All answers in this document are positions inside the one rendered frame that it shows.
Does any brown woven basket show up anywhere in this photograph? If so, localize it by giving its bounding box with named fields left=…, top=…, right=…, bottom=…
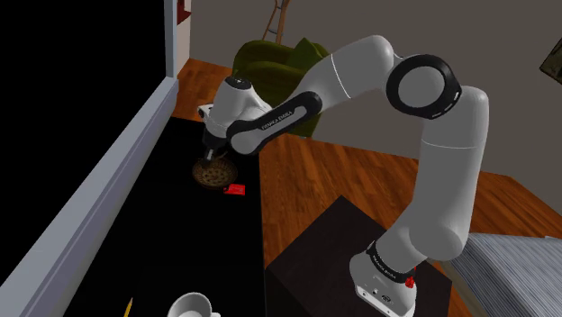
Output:
left=191, top=157, right=240, bottom=190

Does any green armchair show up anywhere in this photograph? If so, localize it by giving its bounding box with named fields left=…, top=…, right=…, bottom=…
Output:
left=231, top=37, right=331, bottom=139

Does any wooden ladder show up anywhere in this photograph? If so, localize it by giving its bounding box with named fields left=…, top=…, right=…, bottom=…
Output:
left=261, top=0, right=292, bottom=45

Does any dark robot stand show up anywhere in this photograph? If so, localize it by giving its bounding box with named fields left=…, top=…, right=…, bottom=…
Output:
left=264, top=195, right=454, bottom=317

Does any grey striped bed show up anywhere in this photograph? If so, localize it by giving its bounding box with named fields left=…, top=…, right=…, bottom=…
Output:
left=440, top=231, right=562, bottom=317

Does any dark wall picture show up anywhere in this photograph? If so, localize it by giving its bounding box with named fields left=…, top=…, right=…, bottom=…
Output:
left=539, top=34, right=562, bottom=86

